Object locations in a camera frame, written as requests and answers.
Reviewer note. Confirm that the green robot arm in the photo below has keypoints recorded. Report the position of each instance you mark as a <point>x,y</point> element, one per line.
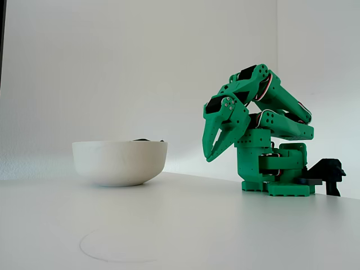
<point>253,168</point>

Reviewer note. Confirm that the black crumpled cloth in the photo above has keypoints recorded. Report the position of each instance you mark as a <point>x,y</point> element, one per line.
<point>140,139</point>

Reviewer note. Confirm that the round hole with black bag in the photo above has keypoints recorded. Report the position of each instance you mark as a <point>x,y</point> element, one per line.
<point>118,163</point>

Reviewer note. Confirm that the black table clamp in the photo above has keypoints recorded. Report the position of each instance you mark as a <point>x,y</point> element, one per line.
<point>329,171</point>

